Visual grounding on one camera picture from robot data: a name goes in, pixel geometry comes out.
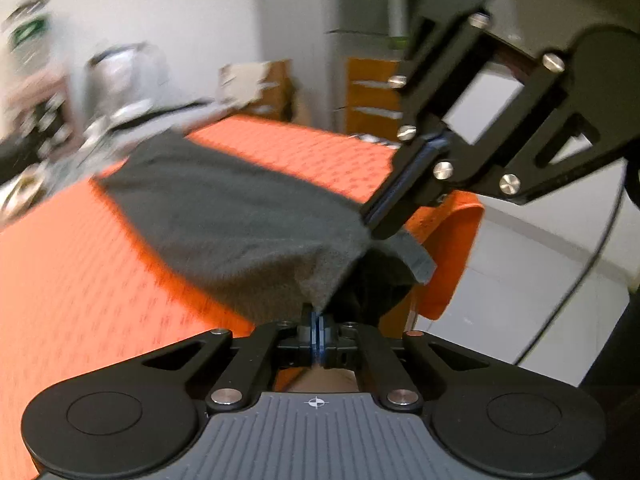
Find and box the dark grey t-shirt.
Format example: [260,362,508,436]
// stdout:
[92,130,436,333]

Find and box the folded light grey garment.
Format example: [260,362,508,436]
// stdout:
[150,102,231,133]

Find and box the wooden chair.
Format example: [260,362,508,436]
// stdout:
[345,57,416,136]
[217,60,296,123]

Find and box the black cable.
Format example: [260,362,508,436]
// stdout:
[515,175,627,366]

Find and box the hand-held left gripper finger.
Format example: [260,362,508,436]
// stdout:
[317,310,483,413]
[142,306,317,413]

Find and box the orange patterned mat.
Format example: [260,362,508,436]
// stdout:
[0,112,486,480]

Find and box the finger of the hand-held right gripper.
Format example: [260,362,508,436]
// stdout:
[359,5,495,223]
[364,49,623,241]

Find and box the brown cabinet with stickers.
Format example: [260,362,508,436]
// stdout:
[0,75,71,171]

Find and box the clear plastic bag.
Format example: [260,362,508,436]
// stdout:
[85,42,166,111]

